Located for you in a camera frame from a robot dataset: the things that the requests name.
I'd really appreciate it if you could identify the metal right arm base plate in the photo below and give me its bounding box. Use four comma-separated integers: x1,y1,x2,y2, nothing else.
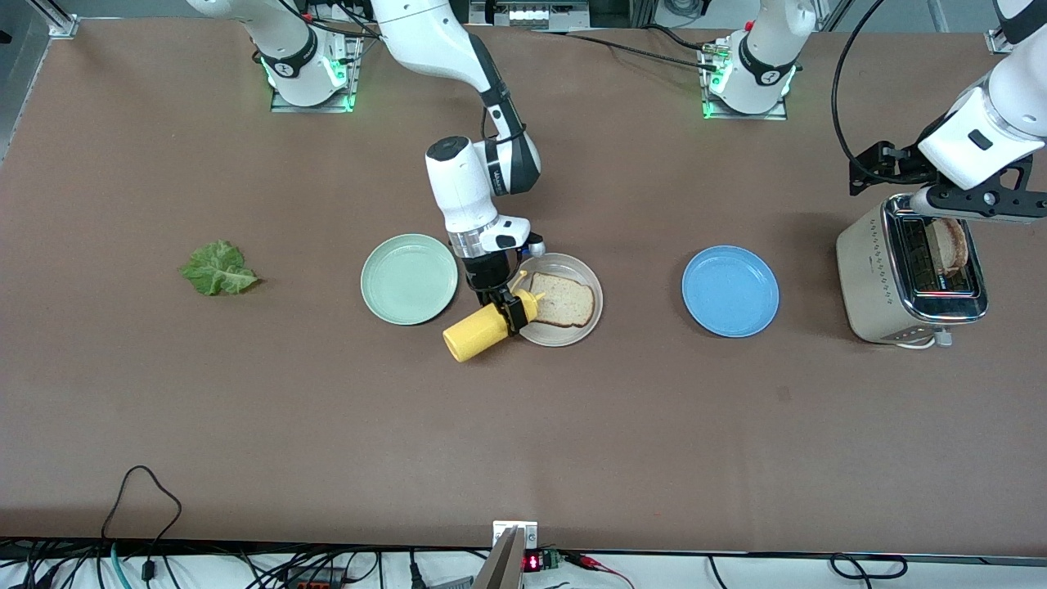
270,23,366,114

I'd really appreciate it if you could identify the white toaster power cord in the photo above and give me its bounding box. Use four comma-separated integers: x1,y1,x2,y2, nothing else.
896,326,955,352

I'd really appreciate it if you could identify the cream and chrome toaster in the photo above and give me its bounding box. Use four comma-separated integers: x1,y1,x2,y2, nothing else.
835,193,989,345

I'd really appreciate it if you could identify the red and black clip lead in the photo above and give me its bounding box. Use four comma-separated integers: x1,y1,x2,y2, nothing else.
564,551,635,589

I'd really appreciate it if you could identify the black cable to arm base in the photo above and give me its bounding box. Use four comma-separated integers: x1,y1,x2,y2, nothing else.
528,25,721,74

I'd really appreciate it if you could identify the beige plate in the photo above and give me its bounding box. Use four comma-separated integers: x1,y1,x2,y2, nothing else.
514,252,604,348

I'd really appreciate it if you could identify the yellow mustard squeeze bottle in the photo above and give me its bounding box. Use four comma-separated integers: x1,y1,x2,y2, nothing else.
443,272,546,363

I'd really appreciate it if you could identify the white power strip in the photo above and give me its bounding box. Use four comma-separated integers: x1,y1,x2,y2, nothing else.
470,0,591,30

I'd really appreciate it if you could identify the black flat looped cable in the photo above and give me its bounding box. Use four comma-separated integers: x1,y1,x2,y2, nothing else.
829,553,910,581

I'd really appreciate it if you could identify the grey aluminium bar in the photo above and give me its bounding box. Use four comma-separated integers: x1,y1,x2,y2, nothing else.
470,526,525,589

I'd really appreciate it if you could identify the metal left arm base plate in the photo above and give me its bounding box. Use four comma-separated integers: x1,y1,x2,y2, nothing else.
699,39,791,122

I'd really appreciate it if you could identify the silver mounting bracket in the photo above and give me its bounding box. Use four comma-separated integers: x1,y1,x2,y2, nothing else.
492,520,539,551

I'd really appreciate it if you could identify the light green plate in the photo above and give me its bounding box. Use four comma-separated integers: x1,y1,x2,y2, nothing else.
360,233,460,326

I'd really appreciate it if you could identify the blue plate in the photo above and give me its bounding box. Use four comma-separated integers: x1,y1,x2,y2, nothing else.
681,245,781,339

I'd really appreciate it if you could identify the pale bread slice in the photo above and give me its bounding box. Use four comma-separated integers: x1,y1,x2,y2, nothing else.
530,272,595,329

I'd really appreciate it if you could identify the green lettuce leaf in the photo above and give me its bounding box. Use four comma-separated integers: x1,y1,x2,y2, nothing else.
180,240,261,297

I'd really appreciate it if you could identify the black looped cable with plug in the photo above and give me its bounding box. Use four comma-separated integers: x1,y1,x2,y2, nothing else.
100,465,182,583

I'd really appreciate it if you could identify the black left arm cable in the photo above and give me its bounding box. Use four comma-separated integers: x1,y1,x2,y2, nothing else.
832,0,929,185

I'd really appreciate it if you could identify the brown crusted bread slice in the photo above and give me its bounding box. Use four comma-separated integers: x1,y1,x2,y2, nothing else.
924,218,970,275

